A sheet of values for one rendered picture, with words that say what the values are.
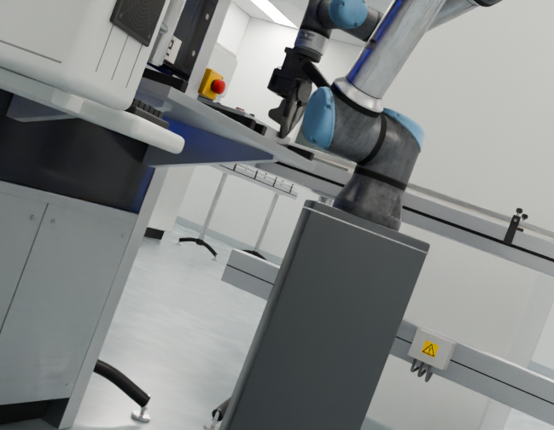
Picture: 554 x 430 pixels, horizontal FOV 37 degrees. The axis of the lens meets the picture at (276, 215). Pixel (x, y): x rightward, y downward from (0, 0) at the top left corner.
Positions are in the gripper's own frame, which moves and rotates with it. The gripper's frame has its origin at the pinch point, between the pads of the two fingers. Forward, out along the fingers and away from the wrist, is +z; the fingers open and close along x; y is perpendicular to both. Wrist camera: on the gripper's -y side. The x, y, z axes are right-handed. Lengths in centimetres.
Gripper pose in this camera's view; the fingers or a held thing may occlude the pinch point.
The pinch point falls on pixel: (285, 134)
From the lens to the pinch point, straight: 197.6
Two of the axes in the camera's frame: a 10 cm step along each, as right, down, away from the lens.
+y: -8.5, -3.2, 4.1
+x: -3.9, -1.3, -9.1
